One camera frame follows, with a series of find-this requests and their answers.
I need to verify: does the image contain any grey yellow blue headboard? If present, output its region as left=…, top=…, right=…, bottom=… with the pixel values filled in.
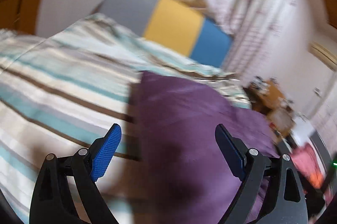
left=98, top=0, right=232, bottom=68

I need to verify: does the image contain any striped bed duvet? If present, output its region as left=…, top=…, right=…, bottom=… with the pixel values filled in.
left=1, top=14, right=251, bottom=223

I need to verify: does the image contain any wooden side table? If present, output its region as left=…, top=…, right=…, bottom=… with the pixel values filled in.
left=244, top=76, right=295, bottom=139

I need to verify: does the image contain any wall air conditioner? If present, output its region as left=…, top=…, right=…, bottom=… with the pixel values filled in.
left=309, top=43, right=337, bottom=71

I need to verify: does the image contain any pink sleeve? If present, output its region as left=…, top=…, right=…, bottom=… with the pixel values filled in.
left=290, top=142, right=326, bottom=189

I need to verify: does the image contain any purple quilted down jacket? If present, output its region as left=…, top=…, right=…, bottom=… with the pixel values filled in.
left=134, top=71, right=277, bottom=223

